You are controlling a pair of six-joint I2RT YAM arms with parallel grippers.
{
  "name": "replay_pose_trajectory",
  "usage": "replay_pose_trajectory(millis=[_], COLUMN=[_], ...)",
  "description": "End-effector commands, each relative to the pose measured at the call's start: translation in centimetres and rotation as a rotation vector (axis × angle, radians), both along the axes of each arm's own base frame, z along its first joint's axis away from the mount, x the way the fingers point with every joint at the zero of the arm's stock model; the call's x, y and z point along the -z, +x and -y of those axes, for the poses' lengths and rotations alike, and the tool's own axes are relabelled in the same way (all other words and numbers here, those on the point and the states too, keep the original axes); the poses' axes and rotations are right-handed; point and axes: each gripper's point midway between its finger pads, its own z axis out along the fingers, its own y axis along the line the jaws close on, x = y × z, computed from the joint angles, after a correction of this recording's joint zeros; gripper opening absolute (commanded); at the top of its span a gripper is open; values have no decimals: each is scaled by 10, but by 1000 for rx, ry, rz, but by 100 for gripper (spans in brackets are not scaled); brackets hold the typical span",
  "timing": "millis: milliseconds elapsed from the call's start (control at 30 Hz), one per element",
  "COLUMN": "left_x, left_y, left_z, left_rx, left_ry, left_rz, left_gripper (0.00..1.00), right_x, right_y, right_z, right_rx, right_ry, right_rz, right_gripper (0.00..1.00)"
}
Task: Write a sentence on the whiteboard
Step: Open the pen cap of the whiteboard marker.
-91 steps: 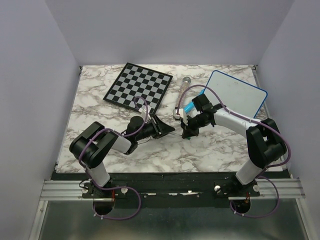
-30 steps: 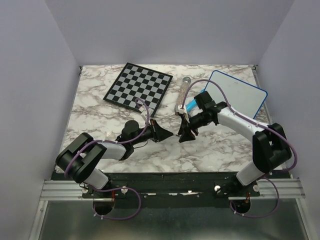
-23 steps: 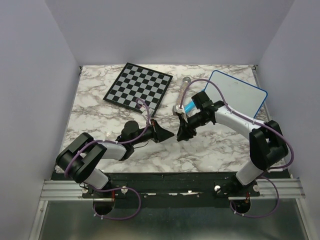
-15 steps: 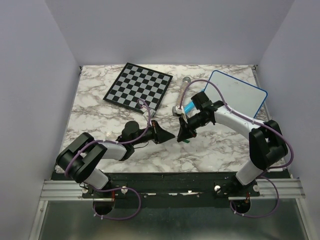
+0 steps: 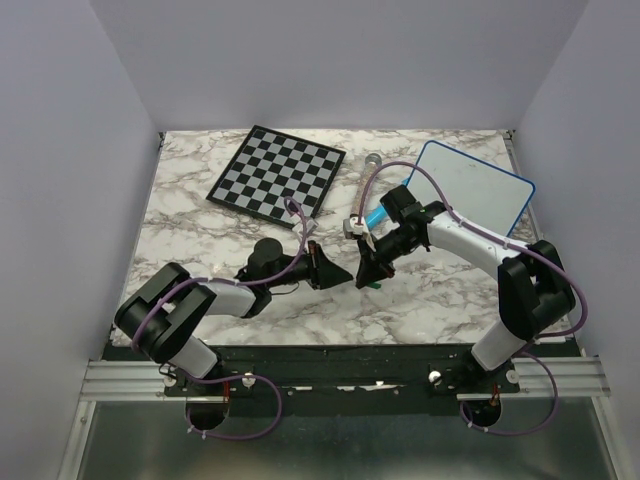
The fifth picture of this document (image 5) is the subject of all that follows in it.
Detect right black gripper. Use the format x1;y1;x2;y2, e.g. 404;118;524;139
355;228;420;287

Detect black grey chessboard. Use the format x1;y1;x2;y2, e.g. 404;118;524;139
206;125;346;228

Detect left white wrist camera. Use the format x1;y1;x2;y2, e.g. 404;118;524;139
292;218;318;243

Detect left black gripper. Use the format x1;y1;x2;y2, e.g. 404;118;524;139
266;240;353;290

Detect blue framed whiteboard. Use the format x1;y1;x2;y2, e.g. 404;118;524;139
416;140;536;236

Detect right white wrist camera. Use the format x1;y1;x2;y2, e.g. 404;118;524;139
343;215;373;246

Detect glitter tube silver cap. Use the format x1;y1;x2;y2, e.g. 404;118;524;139
350;153;382;217

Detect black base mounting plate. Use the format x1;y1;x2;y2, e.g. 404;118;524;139
151;344;519;424

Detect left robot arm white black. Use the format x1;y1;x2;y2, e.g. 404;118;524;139
114;238;353;395

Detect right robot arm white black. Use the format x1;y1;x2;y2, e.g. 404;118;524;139
356;185;576;392

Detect blue toy microphone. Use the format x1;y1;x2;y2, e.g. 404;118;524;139
365;204;388;230

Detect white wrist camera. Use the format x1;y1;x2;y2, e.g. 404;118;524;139
343;215;373;246
292;218;318;243

